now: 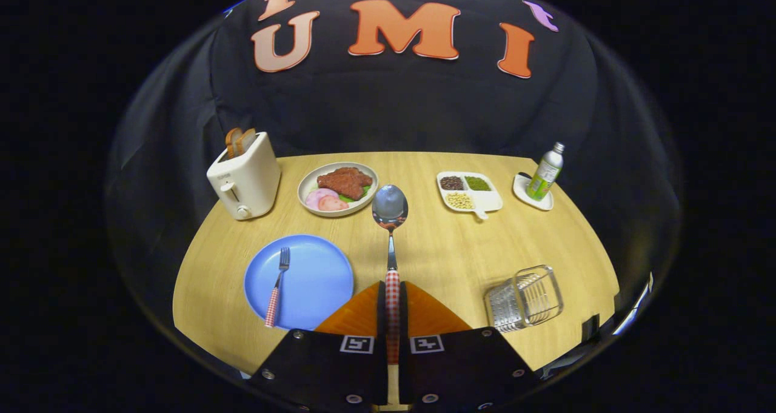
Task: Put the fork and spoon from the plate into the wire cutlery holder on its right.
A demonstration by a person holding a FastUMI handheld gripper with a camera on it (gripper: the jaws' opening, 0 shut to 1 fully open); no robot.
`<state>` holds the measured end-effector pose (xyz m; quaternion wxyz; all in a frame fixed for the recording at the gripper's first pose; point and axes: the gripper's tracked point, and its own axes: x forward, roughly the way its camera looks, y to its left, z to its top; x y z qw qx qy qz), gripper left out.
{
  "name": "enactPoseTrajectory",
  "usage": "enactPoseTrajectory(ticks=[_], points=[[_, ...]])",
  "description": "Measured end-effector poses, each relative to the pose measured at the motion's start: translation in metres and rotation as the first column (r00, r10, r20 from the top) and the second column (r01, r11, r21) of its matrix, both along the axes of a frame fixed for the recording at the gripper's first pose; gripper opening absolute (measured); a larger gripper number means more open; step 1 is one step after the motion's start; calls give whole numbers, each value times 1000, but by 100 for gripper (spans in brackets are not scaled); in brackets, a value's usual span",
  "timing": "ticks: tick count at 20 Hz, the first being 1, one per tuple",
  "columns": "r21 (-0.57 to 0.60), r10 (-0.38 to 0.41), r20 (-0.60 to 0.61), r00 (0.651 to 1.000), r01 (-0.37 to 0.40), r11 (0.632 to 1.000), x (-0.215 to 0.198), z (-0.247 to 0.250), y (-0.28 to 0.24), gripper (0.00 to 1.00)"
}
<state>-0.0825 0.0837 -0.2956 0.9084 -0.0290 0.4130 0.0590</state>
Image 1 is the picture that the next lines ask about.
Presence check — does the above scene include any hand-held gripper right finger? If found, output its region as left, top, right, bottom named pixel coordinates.
left=399, top=281, right=535, bottom=412

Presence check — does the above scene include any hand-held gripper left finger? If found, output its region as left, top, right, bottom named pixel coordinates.
left=250, top=281, right=389, bottom=412

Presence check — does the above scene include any fork with red checked handle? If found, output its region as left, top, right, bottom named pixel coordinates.
left=264, top=247, right=291, bottom=329

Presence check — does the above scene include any spoon with red checked handle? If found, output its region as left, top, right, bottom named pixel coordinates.
left=371, top=184, right=409, bottom=365

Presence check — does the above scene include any blue round plate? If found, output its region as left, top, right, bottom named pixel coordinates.
left=244, top=234, right=355, bottom=331

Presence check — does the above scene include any white divided dish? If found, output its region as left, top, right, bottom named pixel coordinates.
left=436, top=171, right=504, bottom=220

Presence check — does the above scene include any white oval plate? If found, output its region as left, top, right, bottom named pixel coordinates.
left=297, top=161, right=379, bottom=218

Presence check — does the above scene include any small white saucer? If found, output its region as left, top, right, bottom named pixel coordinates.
left=513, top=172, right=554, bottom=212

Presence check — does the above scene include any brown steak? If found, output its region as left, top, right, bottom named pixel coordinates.
left=316, top=167, right=373, bottom=201

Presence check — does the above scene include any white toaster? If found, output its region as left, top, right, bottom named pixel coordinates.
left=206, top=132, right=282, bottom=221

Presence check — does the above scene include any green label metal bottle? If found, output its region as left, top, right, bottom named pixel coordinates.
left=526, top=142, right=566, bottom=201

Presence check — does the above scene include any metal wire cutlery basket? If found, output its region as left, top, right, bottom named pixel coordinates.
left=484, top=264, right=564, bottom=333

